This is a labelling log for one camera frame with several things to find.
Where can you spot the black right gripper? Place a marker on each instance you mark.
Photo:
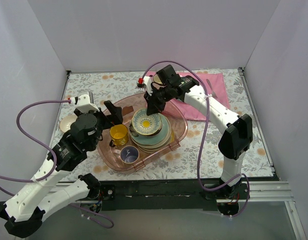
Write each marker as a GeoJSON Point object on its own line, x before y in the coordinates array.
{"type": "Point", "coordinates": [156, 99]}

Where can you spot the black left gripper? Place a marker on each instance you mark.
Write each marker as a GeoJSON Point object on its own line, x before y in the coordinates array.
{"type": "Point", "coordinates": [104, 117]}

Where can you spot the yellow mug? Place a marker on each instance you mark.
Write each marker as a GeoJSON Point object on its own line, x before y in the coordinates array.
{"type": "Point", "coordinates": [119, 135]}

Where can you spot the teal yellow patterned bowl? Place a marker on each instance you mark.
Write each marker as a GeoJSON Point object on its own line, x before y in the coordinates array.
{"type": "Point", "coordinates": [146, 124]}

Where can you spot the cream yellow floral plate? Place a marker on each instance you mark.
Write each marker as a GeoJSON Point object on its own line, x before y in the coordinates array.
{"type": "Point", "coordinates": [152, 150]}

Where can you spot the pink transparent plastic bin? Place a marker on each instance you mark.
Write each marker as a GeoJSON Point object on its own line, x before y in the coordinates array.
{"type": "Point", "coordinates": [129, 106]}

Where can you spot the green rimmed plate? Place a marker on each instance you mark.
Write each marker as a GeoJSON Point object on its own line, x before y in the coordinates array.
{"type": "Point", "coordinates": [153, 140]}

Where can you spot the pink cream floral plate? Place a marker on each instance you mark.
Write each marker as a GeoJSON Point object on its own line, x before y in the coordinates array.
{"type": "Point", "coordinates": [156, 145]}

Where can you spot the pink mug purple inside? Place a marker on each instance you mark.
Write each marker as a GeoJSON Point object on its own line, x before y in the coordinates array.
{"type": "Point", "coordinates": [128, 155]}

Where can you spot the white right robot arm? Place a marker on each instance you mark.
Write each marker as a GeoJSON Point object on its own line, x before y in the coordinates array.
{"type": "Point", "coordinates": [236, 130]}

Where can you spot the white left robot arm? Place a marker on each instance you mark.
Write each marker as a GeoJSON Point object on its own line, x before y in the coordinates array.
{"type": "Point", "coordinates": [26, 210]}

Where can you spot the cream enamel mug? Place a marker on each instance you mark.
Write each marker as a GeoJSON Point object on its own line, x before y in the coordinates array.
{"type": "Point", "coordinates": [156, 79]}

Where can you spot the white gold rimmed bowl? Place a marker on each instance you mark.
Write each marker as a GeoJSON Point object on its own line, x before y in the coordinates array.
{"type": "Point", "coordinates": [66, 122]}

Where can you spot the silver fork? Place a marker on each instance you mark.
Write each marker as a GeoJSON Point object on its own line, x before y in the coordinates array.
{"type": "Point", "coordinates": [213, 94]}

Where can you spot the pink satin cloth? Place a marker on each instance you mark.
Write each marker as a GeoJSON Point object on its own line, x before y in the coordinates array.
{"type": "Point", "coordinates": [213, 82]}

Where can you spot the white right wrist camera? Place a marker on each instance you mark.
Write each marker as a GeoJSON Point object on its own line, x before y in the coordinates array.
{"type": "Point", "coordinates": [146, 84]}

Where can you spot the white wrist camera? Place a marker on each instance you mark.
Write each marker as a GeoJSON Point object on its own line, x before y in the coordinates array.
{"type": "Point", "coordinates": [146, 84]}
{"type": "Point", "coordinates": [84, 103]}

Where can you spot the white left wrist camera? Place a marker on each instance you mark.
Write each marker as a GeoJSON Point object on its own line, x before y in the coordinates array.
{"type": "Point", "coordinates": [84, 103]}

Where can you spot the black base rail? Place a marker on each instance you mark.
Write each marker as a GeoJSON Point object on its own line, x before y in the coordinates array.
{"type": "Point", "coordinates": [157, 194]}

